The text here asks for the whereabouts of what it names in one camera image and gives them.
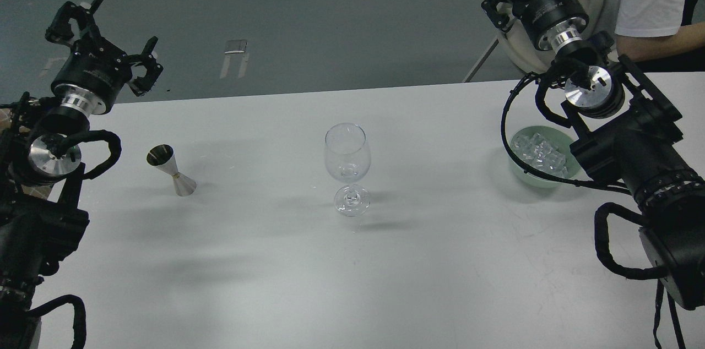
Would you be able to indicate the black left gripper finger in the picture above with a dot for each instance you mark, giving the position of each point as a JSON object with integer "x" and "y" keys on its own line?
{"x": 140, "y": 85}
{"x": 74, "y": 26}

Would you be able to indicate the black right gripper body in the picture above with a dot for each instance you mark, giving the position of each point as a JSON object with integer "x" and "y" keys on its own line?
{"x": 544, "y": 20}

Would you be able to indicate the metal floor plate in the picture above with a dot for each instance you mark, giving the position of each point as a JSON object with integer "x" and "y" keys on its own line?
{"x": 235, "y": 47}

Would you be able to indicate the person in white shirt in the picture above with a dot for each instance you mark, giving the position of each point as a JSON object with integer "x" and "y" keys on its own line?
{"x": 658, "y": 35}

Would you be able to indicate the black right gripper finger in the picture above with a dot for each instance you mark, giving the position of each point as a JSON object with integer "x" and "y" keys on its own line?
{"x": 504, "y": 13}

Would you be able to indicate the clear wine glass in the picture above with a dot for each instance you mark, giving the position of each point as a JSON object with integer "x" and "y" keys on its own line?
{"x": 348, "y": 159}

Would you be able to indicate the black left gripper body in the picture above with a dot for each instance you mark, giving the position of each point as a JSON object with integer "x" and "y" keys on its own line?
{"x": 102, "y": 70}

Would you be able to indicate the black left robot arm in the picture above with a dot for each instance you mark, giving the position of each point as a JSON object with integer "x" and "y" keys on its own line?
{"x": 48, "y": 151}

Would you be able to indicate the beige office chair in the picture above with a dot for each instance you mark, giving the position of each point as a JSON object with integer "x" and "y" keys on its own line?
{"x": 517, "y": 46}

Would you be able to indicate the steel cocktail jigger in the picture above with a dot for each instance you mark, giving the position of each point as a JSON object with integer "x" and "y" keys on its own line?
{"x": 163, "y": 158}

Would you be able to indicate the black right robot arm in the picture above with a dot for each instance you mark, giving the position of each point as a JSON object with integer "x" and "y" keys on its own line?
{"x": 626, "y": 129}

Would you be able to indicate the clear ice cubes pile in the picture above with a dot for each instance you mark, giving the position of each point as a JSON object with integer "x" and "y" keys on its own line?
{"x": 540, "y": 153}

